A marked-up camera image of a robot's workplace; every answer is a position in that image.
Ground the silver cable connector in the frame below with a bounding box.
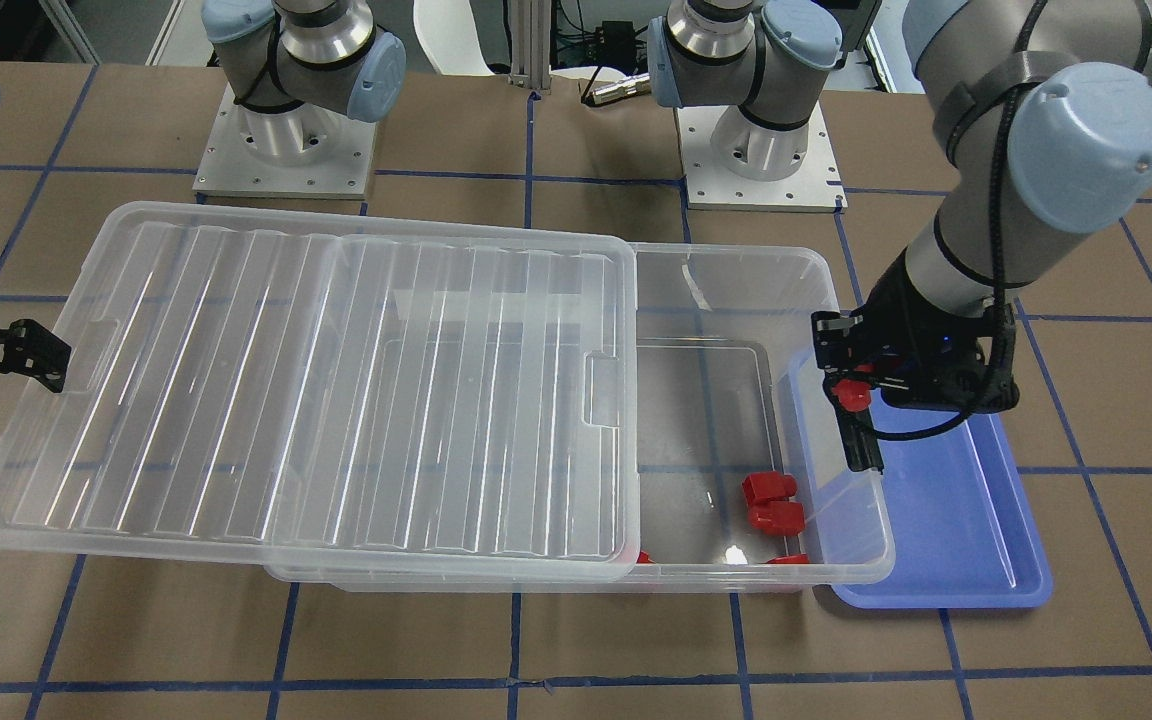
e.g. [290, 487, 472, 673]
[581, 74, 652, 108]

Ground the clear plastic box lid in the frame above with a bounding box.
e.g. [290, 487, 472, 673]
[0, 200, 641, 583]

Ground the blue plastic tray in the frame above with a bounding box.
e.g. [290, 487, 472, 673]
[833, 414, 1053, 611]

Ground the black box behind table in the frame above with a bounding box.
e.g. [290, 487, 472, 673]
[594, 20, 637, 67]

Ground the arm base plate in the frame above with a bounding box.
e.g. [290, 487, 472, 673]
[194, 88, 378, 200]
[675, 105, 849, 213]

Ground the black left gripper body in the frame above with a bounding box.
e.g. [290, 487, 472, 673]
[814, 251, 973, 391]

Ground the aluminium frame post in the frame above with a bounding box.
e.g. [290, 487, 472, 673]
[506, 0, 554, 94]

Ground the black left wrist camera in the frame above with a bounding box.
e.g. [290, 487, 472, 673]
[879, 314, 1020, 414]

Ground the black cable bundle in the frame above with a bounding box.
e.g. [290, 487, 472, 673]
[556, 0, 677, 71]

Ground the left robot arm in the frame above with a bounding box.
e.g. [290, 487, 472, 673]
[646, 1, 1152, 395]

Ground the clear plastic storage box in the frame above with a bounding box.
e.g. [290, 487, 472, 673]
[270, 243, 895, 594]

